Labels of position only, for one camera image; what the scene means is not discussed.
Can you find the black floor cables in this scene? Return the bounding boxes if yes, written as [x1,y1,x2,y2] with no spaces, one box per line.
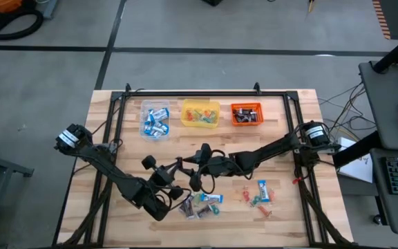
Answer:
[318,82,376,139]

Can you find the black vacuum hose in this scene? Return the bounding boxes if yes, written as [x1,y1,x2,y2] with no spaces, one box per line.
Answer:
[0,9,45,41]

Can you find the yellow plastic bin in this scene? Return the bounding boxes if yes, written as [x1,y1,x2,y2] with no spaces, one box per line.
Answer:
[180,98,221,129]

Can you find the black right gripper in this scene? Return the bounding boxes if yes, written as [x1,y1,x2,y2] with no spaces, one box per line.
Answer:
[182,143,236,193]

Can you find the black cable bundle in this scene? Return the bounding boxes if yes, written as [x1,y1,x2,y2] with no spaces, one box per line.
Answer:
[297,165,354,247]
[59,165,115,247]

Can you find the orange plastic basket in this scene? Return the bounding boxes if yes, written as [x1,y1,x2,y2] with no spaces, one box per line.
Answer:
[230,102,265,127]

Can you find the grey desk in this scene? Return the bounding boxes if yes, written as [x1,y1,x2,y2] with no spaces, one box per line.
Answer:
[358,60,398,236]

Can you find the black aluminium table frame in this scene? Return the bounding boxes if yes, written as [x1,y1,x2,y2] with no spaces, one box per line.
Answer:
[57,82,359,249]

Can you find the black stand pole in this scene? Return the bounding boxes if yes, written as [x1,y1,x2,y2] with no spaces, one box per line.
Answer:
[371,27,398,75]

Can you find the clear plastic bin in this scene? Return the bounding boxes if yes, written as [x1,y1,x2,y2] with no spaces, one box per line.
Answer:
[139,99,171,142]

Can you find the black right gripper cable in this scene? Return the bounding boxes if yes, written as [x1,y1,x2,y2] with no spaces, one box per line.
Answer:
[198,172,218,195]

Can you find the white paper sheet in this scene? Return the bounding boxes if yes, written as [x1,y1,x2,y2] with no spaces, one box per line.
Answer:
[337,137,374,184]

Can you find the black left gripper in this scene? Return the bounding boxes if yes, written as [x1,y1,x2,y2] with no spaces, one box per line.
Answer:
[142,155,188,201]

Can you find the silver black snack wrapper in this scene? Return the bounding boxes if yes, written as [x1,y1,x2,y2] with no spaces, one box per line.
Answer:
[186,195,196,220]

